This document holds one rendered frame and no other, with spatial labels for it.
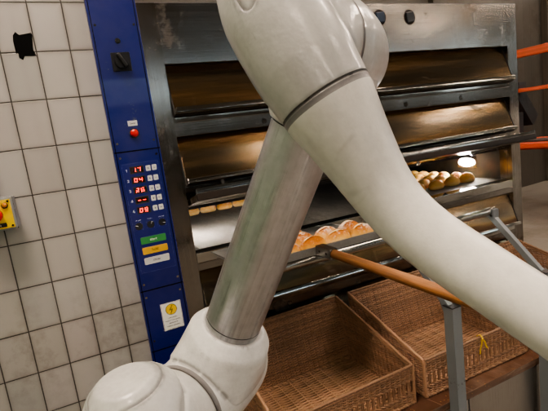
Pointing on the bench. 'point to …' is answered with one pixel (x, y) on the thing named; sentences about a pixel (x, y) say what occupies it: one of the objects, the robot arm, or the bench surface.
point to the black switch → (121, 61)
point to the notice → (172, 315)
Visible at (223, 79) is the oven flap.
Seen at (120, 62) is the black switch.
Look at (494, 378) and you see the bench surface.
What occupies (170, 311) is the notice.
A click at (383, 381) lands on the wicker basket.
